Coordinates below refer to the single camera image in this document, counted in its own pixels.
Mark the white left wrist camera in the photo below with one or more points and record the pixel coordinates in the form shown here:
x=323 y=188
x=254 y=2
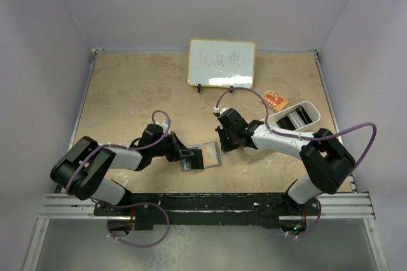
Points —
x=164 y=124

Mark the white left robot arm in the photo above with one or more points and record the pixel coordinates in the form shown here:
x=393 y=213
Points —
x=81 y=171

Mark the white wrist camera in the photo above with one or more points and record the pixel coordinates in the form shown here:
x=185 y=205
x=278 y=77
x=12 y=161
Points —
x=219 y=111
x=164 y=124

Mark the white box with cards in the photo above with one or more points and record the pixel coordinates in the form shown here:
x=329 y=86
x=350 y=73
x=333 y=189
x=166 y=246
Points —
x=282 y=129

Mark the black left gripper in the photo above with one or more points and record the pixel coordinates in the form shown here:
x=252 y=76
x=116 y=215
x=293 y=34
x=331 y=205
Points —
x=179 y=151

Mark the small whiteboard with writing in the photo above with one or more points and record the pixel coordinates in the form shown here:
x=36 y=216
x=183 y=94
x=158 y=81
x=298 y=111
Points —
x=221 y=63

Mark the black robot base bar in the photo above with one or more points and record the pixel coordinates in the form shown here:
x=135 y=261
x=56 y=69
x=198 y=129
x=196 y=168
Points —
x=267 y=210

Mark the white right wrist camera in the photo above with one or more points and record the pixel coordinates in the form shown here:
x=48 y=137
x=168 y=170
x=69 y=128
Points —
x=219 y=111

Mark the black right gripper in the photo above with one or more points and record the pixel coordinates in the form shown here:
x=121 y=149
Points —
x=225 y=147

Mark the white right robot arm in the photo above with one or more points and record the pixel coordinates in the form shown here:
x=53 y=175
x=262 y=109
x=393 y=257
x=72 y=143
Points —
x=326 y=160

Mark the grey card holder wallet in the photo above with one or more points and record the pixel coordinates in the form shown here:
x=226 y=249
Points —
x=185 y=164

